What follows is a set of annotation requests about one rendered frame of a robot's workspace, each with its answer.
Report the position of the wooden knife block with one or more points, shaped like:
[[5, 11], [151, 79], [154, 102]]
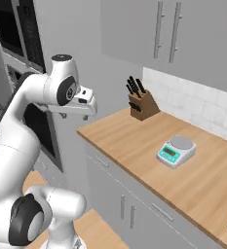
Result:
[[145, 107]]

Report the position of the white and teal kitchen scale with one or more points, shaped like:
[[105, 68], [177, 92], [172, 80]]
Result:
[[176, 151]]

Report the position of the grey drawer front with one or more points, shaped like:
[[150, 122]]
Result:
[[108, 165], [170, 217]]

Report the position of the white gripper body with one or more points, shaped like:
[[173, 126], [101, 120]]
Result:
[[85, 109]]

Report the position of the grey wall cupboard door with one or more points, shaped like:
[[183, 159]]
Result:
[[206, 39], [131, 29]]

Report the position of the black built-in microwave oven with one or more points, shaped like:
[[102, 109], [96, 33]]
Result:
[[17, 29]]

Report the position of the grey base cupboard door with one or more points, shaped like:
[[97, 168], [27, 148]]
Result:
[[150, 231], [102, 201]]

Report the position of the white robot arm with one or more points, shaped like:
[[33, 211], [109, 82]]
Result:
[[11, 155]]

